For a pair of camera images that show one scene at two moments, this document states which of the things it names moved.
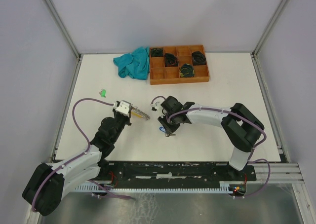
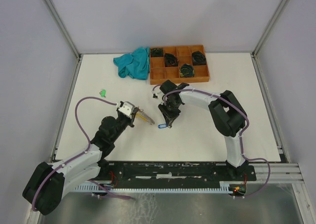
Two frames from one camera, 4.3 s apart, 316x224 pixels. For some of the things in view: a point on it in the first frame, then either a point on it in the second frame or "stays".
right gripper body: [171, 127] -> [170, 109]
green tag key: [102, 93] stays
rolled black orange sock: [171, 60] stays
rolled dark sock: [156, 52] stays
